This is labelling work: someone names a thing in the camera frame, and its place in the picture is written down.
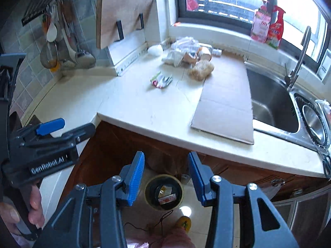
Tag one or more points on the beige bag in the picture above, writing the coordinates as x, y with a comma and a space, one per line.
201, 70

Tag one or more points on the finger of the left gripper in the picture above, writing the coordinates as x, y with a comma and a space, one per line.
40, 130
73, 137

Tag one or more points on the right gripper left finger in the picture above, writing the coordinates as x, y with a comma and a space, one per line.
71, 224

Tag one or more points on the green white snack wrapper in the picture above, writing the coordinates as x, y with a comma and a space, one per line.
161, 81

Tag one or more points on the round trash bin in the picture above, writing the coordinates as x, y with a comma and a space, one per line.
164, 192

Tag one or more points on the pink dish soap bottle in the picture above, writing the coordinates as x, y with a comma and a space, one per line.
261, 22

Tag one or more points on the red spray cleaner bottle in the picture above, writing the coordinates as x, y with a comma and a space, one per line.
276, 29

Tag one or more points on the flat brown cardboard sheet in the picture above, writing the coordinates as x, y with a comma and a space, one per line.
225, 108

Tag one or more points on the stainless steel sink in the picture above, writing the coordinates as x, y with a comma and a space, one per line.
275, 110

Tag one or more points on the person's left hand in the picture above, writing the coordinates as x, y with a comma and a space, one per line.
11, 217

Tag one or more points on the white crumpled plastic bag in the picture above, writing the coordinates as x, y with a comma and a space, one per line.
155, 50

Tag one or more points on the steel hanging ladle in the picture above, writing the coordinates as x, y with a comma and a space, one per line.
82, 58

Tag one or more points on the crumpled white paper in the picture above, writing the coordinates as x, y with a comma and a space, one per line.
173, 58

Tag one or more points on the black scissors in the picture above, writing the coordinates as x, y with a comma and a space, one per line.
325, 156

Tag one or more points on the white hanging spoon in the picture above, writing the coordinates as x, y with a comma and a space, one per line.
52, 30

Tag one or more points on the clear plastic bottle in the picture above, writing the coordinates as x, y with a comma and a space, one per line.
213, 51

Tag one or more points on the wooden cutting board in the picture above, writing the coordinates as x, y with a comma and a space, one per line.
117, 18

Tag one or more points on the orange white paper cup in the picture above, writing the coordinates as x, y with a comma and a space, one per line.
204, 54

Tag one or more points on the hanging mesh strainer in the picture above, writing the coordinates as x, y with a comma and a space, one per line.
49, 56

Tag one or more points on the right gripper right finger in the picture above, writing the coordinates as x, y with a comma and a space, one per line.
261, 225

